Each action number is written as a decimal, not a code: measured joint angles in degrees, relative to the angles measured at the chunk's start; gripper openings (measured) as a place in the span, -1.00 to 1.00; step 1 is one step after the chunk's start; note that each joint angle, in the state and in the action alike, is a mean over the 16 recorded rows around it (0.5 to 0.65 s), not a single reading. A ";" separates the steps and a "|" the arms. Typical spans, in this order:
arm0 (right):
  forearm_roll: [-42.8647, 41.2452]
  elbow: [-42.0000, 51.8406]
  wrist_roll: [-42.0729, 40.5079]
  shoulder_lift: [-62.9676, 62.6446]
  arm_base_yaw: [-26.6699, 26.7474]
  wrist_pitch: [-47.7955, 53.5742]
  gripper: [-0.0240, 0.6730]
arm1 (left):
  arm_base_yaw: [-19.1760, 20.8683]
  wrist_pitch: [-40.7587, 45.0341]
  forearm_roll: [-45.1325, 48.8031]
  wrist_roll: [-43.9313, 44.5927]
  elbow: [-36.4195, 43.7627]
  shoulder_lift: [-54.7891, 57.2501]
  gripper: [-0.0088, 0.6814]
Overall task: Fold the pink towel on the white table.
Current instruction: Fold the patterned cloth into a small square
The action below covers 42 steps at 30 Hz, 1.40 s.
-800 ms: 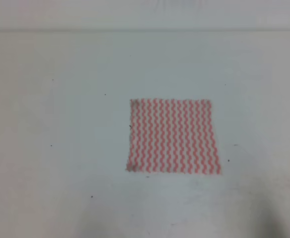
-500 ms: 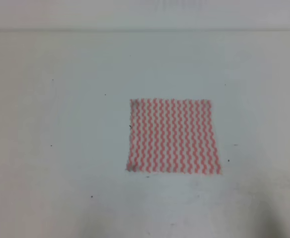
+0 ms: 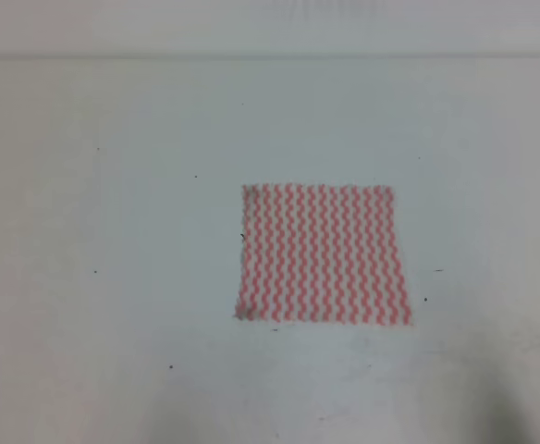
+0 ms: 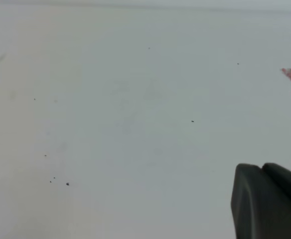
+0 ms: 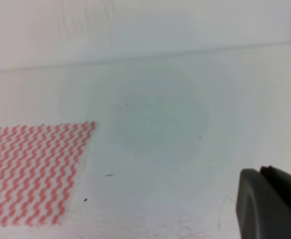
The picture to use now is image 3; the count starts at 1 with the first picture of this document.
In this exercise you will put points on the pink white striped towel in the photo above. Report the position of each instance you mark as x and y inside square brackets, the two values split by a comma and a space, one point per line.
[321, 254]

